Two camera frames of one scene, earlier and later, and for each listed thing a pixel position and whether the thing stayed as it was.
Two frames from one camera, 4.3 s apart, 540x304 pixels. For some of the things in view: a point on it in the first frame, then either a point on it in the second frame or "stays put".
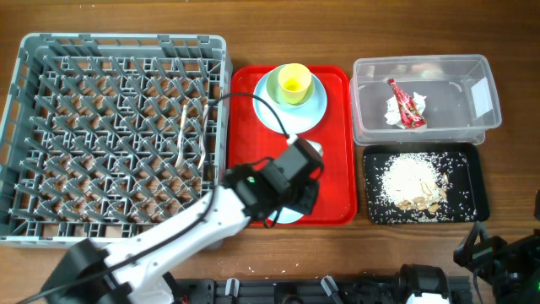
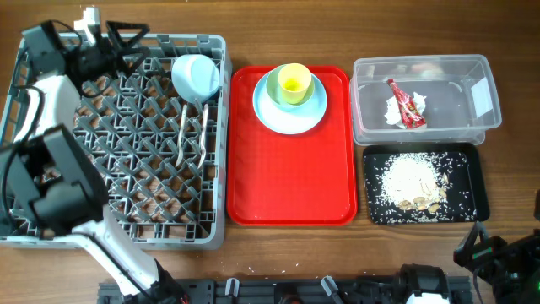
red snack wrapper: [409, 116] stays put
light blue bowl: [286, 215] → [195, 78]
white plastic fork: [202, 138] stays put
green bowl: [275, 89] stays put
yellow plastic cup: [294, 78] stays put
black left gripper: [305, 204] → [117, 57]
